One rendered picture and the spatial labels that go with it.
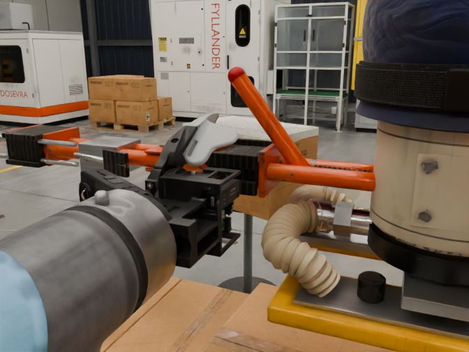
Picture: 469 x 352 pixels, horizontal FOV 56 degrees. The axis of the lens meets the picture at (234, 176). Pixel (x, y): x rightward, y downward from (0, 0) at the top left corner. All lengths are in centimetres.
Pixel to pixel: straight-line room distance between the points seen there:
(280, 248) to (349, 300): 9
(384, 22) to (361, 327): 29
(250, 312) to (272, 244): 37
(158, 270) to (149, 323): 123
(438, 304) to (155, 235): 28
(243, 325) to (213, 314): 76
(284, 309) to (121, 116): 761
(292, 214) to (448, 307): 19
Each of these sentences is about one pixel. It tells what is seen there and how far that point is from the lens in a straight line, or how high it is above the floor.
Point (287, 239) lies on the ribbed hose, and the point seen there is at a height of 121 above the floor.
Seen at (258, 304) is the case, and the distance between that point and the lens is 87.
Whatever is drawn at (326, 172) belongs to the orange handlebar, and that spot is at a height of 127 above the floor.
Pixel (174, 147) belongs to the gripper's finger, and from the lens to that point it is 44.
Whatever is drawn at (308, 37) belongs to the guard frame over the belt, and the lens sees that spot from 798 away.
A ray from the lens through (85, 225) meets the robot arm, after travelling 30.
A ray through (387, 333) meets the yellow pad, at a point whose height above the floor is 115.
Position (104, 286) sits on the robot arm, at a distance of 28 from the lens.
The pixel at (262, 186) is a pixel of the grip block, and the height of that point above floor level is 125.
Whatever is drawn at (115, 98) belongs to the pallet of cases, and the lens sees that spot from 809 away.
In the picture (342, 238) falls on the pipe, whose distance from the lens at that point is 58.
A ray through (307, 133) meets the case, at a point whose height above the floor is 100.
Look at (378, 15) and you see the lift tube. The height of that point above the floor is 144.
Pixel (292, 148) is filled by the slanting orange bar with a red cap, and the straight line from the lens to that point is 56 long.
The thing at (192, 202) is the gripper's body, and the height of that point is 128.
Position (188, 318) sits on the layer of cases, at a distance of 156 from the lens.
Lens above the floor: 141
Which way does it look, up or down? 16 degrees down
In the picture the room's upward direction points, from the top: straight up
